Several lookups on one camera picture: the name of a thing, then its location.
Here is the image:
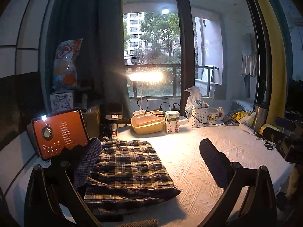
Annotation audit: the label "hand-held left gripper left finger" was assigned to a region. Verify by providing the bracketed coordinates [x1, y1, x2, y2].
[24, 137, 102, 227]

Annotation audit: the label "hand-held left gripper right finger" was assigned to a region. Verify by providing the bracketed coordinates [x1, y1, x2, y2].
[199, 138, 277, 227]

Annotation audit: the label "plaid pants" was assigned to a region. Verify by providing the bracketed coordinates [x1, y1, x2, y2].
[84, 140, 181, 215]

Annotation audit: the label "black cloth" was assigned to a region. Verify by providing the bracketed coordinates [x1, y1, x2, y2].
[48, 144, 91, 168]

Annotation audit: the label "tablet with red screen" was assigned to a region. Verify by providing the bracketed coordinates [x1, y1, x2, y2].
[31, 108, 90, 162]

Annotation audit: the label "brown cardboard box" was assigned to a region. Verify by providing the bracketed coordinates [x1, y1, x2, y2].
[82, 105, 101, 136]

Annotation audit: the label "white bear mug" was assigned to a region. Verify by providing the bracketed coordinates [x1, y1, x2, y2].
[208, 107, 224, 124]

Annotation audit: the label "white perforated basket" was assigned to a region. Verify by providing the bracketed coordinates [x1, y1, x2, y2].
[191, 106, 209, 128]

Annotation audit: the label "yellow bag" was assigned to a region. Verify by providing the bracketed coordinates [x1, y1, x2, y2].
[231, 111, 249, 121]

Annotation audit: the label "green and white milk carton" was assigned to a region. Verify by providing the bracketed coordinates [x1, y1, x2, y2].
[165, 111, 180, 134]

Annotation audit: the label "black device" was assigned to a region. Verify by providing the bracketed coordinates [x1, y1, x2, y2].
[104, 103, 125, 122]

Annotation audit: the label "steel thermos bottle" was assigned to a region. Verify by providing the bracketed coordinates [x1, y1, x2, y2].
[252, 102, 268, 133]

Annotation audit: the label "yellow box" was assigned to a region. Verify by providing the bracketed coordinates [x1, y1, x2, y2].
[260, 123, 275, 135]

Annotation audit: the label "black box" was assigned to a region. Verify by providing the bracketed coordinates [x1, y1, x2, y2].
[263, 127, 286, 146]

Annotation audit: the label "white printed box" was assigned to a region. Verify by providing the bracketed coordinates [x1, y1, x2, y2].
[50, 90, 76, 114]

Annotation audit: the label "yellow lidded container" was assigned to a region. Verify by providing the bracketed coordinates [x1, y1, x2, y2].
[131, 113, 166, 135]

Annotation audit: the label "white plastic bag in basket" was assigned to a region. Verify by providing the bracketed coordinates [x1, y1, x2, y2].
[185, 86, 202, 119]

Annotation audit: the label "dark equipment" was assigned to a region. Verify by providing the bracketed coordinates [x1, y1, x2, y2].
[275, 117, 303, 165]

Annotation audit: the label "colourful snack bag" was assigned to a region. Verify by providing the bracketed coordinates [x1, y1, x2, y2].
[52, 38, 83, 90]

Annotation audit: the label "white desk lamp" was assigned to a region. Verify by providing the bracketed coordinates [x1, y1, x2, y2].
[127, 72, 165, 116]

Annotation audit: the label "hanging clothes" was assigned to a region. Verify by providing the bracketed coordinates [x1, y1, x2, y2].
[241, 33, 259, 98]

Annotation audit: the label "black balcony railing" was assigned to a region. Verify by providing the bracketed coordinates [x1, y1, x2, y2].
[124, 64, 222, 97]

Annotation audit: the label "black monitor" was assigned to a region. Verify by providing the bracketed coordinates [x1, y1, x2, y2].
[285, 79, 303, 114]

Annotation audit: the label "dark curtain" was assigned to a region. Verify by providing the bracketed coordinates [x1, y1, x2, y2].
[39, 0, 132, 126]

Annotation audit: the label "yellow padded pole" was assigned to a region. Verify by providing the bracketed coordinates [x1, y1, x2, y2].
[247, 0, 299, 199]

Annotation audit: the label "bundle of black cables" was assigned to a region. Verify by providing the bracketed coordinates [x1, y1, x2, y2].
[101, 123, 113, 142]

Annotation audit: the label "black cable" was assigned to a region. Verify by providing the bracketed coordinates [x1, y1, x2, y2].
[185, 110, 225, 126]

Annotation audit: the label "dark window frame post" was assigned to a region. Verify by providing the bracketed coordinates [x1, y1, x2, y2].
[173, 0, 198, 97]

